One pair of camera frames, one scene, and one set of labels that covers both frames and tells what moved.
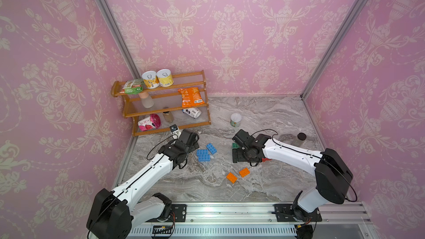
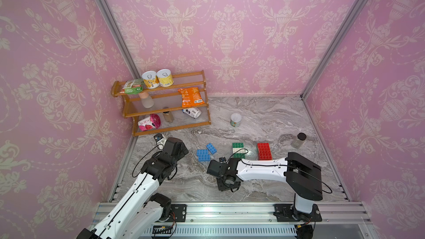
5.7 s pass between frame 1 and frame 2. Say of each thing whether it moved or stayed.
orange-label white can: stayed
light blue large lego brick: stayed
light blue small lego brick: stayed
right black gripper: moved
